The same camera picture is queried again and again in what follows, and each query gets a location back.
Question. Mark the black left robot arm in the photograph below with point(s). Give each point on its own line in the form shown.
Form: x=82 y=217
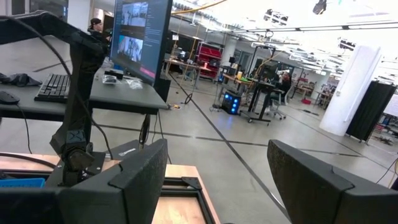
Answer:
x=77 y=77

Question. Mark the black computer mouse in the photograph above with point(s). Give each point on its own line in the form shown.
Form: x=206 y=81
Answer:
x=7 y=98

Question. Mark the black desk leg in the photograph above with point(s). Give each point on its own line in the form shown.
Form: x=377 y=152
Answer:
x=144 y=130

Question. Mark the black cabinet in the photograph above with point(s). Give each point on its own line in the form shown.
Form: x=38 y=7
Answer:
x=370 y=112

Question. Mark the black standing desk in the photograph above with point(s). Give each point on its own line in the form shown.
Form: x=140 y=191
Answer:
x=258 y=93

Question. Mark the computer tower blue lights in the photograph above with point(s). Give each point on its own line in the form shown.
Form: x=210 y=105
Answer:
x=231 y=102

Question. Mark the black keyboard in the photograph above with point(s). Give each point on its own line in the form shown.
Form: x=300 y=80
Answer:
x=53 y=87

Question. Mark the clear plastic packet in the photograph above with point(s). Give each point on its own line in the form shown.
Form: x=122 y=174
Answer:
x=134 y=84
x=109 y=79

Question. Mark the person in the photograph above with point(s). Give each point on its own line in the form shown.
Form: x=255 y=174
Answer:
x=96 y=28
x=284 y=82

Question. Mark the wooden workbench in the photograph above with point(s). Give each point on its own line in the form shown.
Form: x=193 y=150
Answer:
x=183 y=65

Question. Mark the red shelving unit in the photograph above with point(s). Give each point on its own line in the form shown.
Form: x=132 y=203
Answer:
x=208 y=57

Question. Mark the dark crumpled cloth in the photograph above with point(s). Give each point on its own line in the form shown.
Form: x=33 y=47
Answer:
x=18 y=79

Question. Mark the small black box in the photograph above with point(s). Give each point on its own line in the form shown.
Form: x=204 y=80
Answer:
x=113 y=73

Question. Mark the black table frame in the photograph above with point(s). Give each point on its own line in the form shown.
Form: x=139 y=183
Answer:
x=192 y=186

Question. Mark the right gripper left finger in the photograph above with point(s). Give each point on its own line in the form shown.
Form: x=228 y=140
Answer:
x=136 y=186

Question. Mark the office chair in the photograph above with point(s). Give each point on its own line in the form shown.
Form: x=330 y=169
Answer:
x=278 y=104

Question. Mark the black bar with light strips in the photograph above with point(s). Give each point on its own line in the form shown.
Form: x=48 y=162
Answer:
x=311 y=28

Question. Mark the computer monitor blue screen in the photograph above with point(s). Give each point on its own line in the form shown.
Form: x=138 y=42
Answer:
x=140 y=37

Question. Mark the white building pillar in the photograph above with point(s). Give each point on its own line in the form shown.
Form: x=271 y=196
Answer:
x=351 y=90

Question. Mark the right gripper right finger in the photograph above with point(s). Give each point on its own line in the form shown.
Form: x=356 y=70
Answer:
x=311 y=193

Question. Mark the blue plastic basket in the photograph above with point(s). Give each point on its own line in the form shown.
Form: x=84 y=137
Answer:
x=21 y=182

